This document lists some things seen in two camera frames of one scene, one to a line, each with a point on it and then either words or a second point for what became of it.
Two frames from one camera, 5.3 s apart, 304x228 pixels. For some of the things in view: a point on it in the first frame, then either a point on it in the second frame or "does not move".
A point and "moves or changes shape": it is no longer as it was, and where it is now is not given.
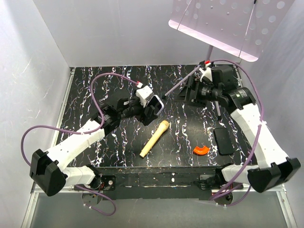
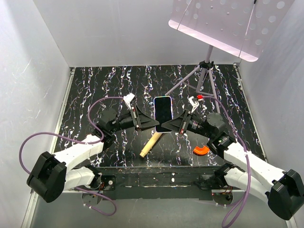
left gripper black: (145, 118) to (143, 121)
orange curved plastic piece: (201, 151) does not move
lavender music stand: (241, 28) does not move
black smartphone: (156, 103) moves or changes shape
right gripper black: (192, 84) to (180, 123)
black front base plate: (156, 183) does not move
